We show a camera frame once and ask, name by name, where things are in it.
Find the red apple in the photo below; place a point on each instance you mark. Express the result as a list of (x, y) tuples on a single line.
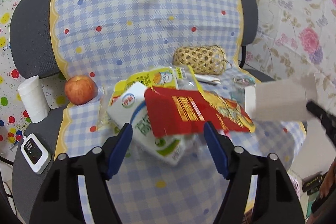
[(80, 90)]

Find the small clear wrapper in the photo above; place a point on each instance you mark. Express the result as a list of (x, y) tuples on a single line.
[(243, 81)]

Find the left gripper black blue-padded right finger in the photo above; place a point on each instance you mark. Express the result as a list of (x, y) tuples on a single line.
[(252, 184)]

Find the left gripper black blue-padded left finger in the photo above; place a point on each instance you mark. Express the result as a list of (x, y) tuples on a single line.
[(78, 181)]

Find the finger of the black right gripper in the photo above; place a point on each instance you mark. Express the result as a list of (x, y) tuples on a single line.
[(327, 119)]

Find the yellow pudding wrapper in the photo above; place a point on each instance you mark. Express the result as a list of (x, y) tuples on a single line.
[(175, 77)]

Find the red snack bag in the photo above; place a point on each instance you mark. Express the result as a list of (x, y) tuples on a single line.
[(181, 112)]

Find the blue checkered blanket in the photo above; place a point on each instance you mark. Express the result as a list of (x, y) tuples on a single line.
[(114, 39)]

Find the white paper box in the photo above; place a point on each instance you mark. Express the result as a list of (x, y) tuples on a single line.
[(281, 100)]

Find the white power bank device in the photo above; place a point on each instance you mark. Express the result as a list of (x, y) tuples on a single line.
[(35, 154)]

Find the white milk carton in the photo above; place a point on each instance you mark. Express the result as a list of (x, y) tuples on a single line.
[(130, 108)]

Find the woven bamboo basket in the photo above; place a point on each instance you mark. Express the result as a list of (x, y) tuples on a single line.
[(204, 60)]

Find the grey office chair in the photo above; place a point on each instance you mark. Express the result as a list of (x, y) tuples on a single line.
[(32, 52)]

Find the white toilet paper roll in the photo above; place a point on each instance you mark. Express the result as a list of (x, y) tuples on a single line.
[(33, 98)]

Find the black tripod on floor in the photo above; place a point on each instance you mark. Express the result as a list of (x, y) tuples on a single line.
[(312, 186)]

